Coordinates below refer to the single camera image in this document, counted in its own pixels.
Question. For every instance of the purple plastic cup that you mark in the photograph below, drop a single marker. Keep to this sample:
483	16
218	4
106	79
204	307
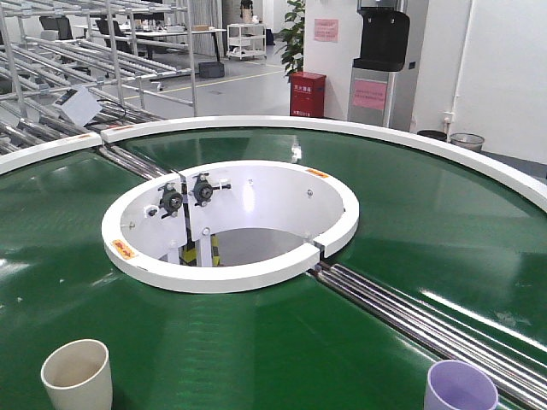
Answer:
454	384

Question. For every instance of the beige plastic cup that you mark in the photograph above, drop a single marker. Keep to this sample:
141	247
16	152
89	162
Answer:
77	376

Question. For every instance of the steel conveyor rollers back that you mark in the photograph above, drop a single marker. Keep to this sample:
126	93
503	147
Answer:
131	162

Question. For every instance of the steel conveyor rollers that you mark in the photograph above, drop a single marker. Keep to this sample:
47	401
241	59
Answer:
517	375
131	162

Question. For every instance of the green conveyor belt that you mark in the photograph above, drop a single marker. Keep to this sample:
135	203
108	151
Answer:
457	242

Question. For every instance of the white outer conveyor rim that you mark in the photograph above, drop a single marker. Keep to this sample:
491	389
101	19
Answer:
528	187

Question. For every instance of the steel conveyor rollers front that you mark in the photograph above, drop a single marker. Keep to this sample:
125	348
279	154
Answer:
517	375

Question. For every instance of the red fire extinguisher cabinet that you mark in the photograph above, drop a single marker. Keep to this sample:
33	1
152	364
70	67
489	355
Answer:
307	94

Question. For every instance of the black water dispenser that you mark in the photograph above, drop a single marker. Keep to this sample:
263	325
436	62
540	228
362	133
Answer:
384	42

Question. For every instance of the green potted plant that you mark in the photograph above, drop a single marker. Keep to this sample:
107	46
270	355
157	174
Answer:
292	54

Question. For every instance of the white shelf cart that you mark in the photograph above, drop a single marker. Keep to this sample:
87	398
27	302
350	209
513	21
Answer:
246	41

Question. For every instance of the white control box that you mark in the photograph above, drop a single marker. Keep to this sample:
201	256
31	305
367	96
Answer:
77	105

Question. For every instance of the steel roller rack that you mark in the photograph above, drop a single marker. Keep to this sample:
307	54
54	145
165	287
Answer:
39	66

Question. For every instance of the pink wall notice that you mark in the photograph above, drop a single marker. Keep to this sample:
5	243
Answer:
326	30

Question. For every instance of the wire mesh waste bin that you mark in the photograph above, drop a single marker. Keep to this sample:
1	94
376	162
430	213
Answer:
469	141

